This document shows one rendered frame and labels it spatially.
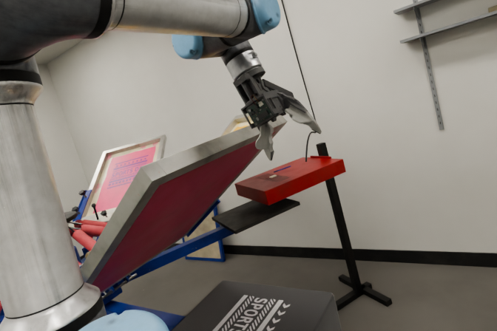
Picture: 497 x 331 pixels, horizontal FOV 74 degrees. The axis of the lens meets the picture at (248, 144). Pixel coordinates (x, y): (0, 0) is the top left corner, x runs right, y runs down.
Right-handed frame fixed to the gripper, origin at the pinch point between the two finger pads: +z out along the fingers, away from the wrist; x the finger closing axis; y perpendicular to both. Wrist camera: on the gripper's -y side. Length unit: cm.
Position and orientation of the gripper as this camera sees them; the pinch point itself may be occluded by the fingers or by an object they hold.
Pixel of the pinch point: (296, 147)
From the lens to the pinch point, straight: 78.2
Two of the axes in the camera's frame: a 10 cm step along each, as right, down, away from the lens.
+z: 4.9, 8.7, -0.6
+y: -5.4, 2.5, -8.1
